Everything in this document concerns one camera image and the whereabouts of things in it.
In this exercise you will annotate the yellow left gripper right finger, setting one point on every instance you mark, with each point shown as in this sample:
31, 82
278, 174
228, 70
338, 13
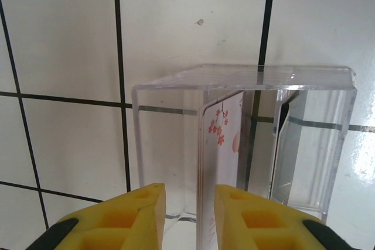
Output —
263, 226

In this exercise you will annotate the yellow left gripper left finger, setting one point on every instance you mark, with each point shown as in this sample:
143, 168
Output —
123, 226

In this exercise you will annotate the white blossom VIP card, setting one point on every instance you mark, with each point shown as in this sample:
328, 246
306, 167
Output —
222, 144

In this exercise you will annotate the clear acrylic card stand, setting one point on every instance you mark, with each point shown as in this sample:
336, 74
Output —
234, 75

